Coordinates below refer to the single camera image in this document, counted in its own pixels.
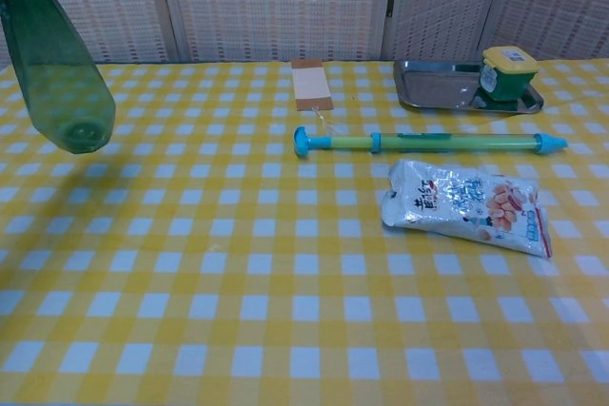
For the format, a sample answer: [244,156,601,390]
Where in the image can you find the green spray bottle black trigger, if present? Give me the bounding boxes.
[0,0,117,155]

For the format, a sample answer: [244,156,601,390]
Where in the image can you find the green blue water pump toy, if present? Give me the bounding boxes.
[293,126,570,160]

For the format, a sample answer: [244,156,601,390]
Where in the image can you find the yellow white checkered tablecloth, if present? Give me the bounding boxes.
[0,58,609,406]

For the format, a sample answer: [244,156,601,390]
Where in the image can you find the stainless steel tray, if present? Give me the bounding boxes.
[392,59,545,115]

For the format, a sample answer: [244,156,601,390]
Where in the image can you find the white snack bag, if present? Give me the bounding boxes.
[381,158,553,261]

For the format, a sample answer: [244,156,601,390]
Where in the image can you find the woven folding screen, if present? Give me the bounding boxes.
[0,0,609,68]

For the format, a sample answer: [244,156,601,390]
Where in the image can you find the green box yellow lid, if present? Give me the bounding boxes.
[476,46,540,103]

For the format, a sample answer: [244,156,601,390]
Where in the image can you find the tan paper bookmark with string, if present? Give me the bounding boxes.
[290,59,344,136]

